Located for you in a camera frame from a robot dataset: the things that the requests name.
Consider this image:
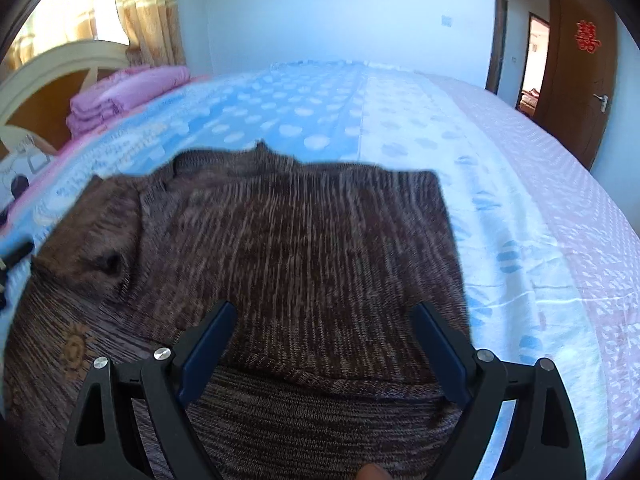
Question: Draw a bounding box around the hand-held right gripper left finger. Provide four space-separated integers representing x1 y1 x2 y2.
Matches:
57 301 238 480

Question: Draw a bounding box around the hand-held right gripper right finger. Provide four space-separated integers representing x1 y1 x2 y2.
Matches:
407 301 587 480

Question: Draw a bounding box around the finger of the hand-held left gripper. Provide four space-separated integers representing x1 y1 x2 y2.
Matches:
0 241 33 311

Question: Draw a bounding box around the brown knit sweater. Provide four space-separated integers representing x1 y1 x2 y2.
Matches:
2 140 473 480

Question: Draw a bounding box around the white patterned pillow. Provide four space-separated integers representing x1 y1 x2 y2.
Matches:
0 132 56 211

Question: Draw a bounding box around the cream wooden headboard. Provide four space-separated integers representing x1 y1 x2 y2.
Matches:
0 40 132 161

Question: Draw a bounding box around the pink folded blanket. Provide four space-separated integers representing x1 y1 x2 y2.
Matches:
67 65 191 136

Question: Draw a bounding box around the yellow patterned curtain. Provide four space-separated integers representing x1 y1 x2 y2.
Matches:
20 0 187 68

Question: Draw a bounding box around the brown wooden door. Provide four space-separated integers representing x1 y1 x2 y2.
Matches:
535 0 621 171

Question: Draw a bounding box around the red paper door decoration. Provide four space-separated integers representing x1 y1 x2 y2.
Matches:
574 21 601 54

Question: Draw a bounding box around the dark wooden door frame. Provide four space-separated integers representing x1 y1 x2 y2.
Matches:
485 0 566 96

